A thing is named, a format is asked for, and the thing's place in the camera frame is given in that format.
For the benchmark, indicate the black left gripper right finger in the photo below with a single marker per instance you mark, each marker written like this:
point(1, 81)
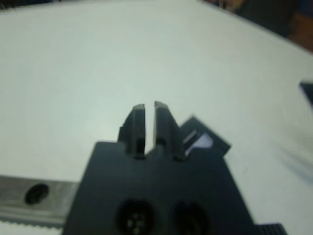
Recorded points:
point(166, 129)

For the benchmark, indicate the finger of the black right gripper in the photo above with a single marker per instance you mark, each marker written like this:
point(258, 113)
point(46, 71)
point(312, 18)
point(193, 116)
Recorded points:
point(308, 94)

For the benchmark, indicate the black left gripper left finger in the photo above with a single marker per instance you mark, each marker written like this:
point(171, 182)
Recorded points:
point(137, 132)

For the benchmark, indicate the black printed box lid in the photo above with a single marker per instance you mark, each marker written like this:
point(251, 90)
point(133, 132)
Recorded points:
point(215, 138)

